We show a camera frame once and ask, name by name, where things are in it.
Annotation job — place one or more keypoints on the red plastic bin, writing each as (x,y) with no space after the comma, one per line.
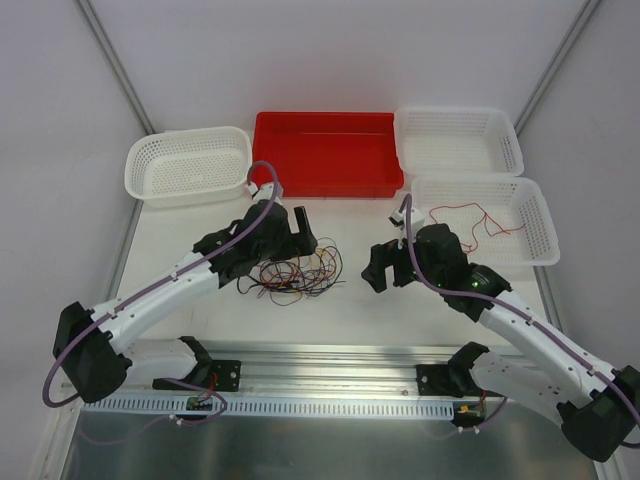
(330,154)

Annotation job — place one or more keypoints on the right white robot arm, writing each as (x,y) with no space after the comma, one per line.
(595,404)

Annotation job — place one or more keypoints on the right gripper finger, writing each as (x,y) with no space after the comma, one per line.
(381,258)
(403,269)

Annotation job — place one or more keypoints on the white near rectangular basket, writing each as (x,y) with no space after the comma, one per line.
(499,220)

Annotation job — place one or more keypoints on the right aluminium frame post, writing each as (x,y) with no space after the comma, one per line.
(579,24)

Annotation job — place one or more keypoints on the aluminium frame post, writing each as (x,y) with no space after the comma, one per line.
(101,37)
(579,24)

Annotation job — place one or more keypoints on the white slotted cable duct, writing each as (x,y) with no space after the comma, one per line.
(277,407)

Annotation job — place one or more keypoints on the white far rectangular basket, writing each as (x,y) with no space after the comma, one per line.
(456,139)

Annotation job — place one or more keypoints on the white oval perforated basket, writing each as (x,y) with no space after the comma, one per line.
(188,167)

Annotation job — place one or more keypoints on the left aluminium frame post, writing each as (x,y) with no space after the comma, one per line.
(101,37)

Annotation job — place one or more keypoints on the white rectangular basket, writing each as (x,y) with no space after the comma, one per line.
(456,139)
(499,220)

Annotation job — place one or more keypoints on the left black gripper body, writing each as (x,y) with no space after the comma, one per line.
(295,240)

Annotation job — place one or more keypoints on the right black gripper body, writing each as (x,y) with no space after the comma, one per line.
(395,261)

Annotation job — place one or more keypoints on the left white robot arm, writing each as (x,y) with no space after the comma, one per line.
(99,348)

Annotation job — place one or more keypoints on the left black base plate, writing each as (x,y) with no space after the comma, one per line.
(222,372)

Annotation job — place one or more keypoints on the aluminium mounting rail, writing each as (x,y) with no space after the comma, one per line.
(320,369)

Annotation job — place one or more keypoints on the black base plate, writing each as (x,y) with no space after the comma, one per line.
(448,380)
(222,372)

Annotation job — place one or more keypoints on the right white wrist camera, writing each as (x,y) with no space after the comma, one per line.
(399,218)

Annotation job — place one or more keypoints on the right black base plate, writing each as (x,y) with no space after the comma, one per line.
(448,380)

